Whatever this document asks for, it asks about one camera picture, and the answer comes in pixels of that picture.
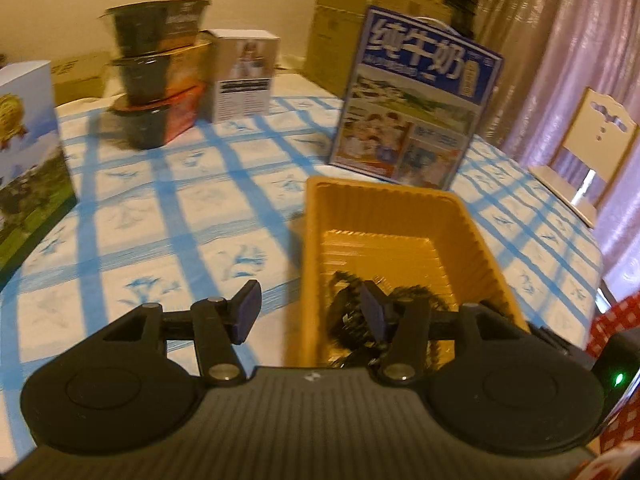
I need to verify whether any tall brown cardboard box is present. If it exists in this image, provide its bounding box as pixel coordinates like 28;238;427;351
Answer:
304;0;376;97

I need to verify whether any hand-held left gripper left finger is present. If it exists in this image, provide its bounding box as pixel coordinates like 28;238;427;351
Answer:
102;280;263;388

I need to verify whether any white wooden chair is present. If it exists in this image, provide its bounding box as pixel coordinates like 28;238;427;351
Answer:
527;87;640;228

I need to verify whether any dark wooden bead necklace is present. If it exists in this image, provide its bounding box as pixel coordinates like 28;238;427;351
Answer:
325;270;456;367

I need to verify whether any blue checked tablecloth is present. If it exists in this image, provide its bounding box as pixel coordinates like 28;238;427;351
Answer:
0;72;606;461

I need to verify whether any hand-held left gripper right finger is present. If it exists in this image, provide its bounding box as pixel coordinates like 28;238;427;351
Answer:
361;281;533;386

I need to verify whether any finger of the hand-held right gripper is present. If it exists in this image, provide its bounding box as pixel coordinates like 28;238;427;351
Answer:
530;327;591;368

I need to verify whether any small white product box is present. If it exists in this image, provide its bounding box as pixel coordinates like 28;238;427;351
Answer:
205;29;281;125

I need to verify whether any blue illustrated milk box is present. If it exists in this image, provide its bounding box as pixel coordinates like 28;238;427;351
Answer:
329;5;505;191

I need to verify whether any cow print milk carton box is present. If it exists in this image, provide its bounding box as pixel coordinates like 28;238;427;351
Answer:
0;60;78;286

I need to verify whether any flat cardboard box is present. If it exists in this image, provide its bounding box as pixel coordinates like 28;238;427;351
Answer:
50;50;121;106

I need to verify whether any black instant noodle bowl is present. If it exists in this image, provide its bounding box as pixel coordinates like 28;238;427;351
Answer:
111;85;206;151
109;42;213;106
97;0;213;58

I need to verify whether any shiny pink curtain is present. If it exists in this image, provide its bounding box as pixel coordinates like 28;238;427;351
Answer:
470;0;640;281

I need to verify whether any yellow plastic tray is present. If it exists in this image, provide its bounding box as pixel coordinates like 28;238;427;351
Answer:
284;176;531;368

